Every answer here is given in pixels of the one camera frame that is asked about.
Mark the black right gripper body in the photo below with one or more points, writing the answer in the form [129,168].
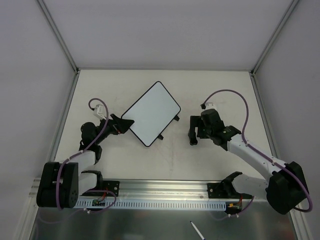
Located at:
[198,127]

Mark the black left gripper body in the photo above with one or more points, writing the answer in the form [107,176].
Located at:
[116,125]

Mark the black bone-shaped eraser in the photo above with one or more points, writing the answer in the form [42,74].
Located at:
[193,142]

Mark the white whiteboard black frame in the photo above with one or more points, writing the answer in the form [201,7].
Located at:
[152,113]

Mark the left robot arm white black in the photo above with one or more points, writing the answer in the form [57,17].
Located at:
[61,184]

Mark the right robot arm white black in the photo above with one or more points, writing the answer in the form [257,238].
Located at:
[282,184]

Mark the white marker pen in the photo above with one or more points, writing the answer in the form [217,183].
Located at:
[197,231]

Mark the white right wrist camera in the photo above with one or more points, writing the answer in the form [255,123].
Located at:
[209,106]

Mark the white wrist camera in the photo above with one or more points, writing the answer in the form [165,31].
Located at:
[99,112]
[209,106]

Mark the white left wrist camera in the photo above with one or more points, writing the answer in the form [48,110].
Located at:
[99,112]

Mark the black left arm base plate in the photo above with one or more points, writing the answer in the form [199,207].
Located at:
[107,185]

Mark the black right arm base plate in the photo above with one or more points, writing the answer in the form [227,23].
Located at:
[221,190]

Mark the aluminium mounting rail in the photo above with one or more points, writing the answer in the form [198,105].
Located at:
[170,189]

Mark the white slotted cable duct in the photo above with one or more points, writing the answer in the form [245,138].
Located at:
[139,204]

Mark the left aluminium frame post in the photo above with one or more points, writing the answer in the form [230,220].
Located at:
[57,34]

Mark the aluminium frame post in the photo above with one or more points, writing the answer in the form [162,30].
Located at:
[57,34]
[274,36]

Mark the right aluminium frame post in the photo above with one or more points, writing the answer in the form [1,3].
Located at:
[274,36]

